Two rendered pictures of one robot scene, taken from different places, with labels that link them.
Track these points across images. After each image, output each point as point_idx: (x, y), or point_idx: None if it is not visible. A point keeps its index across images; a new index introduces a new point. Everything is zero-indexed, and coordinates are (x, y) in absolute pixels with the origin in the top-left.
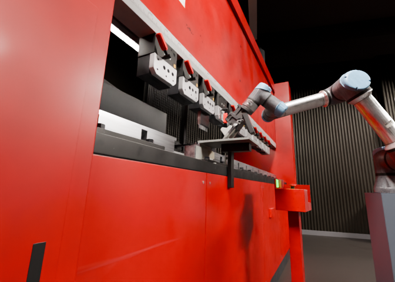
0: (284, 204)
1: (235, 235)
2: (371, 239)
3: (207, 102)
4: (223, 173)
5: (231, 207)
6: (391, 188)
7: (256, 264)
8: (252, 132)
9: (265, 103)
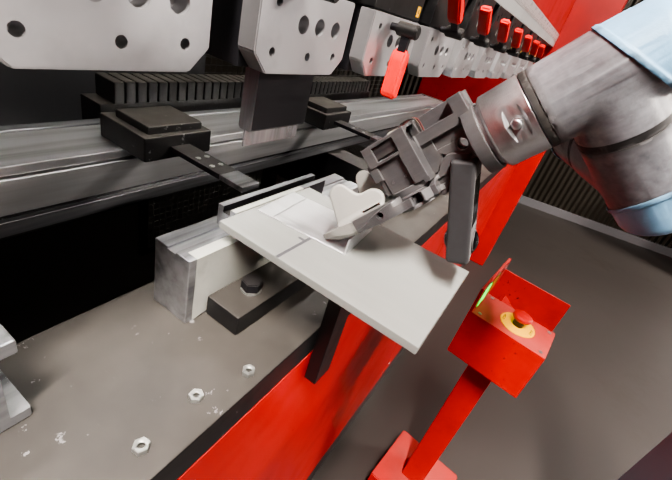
0: (473, 354)
1: (313, 418)
2: (631, 474)
3: (304, 20)
4: (291, 367)
5: (311, 393)
6: None
7: (372, 372)
8: (458, 263)
9: (604, 158)
